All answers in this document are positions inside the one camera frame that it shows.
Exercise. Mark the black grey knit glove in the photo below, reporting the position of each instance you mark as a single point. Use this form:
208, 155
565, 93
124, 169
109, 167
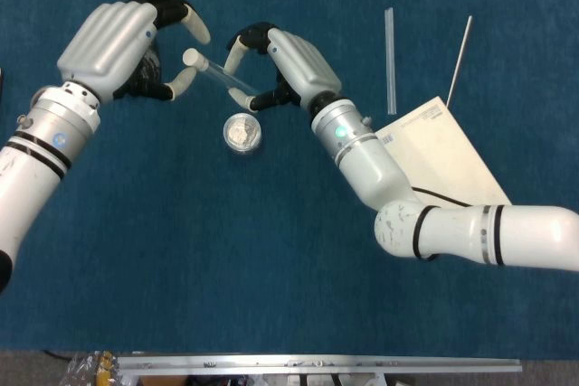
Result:
153, 67

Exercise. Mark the crumpled clear plastic wrap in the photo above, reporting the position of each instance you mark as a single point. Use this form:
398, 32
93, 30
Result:
83, 370

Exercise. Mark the transparent glass test tube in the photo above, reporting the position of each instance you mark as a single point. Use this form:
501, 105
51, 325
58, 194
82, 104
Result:
221, 74

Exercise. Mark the long clear plastic tube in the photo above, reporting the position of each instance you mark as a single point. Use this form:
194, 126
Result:
390, 60

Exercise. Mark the thin white stick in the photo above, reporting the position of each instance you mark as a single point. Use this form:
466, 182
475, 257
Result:
459, 60

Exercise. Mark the small clear plastic jar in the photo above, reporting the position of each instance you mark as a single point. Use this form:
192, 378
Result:
243, 135

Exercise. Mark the aluminium frame rail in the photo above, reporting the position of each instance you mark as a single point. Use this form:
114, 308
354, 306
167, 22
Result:
316, 364

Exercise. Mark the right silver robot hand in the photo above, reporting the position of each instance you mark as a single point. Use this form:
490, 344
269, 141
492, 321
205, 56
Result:
298, 65

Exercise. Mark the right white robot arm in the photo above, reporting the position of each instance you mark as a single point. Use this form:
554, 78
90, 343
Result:
366, 164

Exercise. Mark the white notebook yellow spine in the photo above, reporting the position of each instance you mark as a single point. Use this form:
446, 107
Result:
452, 160

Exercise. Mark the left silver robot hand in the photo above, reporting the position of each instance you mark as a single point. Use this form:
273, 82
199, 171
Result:
104, 47

